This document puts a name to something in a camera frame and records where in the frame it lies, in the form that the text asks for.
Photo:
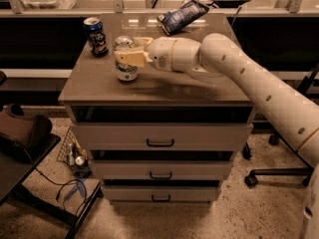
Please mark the middle drawer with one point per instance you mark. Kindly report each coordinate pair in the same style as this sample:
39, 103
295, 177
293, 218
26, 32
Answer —
162, 170

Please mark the top drawer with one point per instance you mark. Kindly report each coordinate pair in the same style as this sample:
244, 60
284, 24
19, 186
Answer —
155, 136

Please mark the blue chip bag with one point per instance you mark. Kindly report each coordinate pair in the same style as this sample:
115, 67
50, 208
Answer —
175, 20

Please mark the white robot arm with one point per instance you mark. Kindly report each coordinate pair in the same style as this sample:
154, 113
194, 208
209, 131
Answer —
294, 116

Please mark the wire mesh basket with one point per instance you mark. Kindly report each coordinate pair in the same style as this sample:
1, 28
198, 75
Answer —
73, 156

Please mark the brown bag on table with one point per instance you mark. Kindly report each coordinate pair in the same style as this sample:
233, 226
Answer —
22, 137

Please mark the grey drawer cabinet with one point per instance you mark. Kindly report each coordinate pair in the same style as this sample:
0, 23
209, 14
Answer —
93, 93

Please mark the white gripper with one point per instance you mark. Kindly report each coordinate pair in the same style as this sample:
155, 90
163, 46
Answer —
160, 54

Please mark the bottom drawer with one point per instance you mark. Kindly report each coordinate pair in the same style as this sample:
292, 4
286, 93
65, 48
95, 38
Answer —
161, 194

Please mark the dark side table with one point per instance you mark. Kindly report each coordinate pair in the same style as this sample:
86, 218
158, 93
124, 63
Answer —
12, 175

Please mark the blue pepsi can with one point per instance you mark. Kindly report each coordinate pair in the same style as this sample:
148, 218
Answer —
94, 31

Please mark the black office chair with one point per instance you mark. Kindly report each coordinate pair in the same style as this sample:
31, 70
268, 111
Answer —
269, 147

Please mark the drawer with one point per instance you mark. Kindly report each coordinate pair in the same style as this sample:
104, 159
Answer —
155, 136
161, 194
162, 170

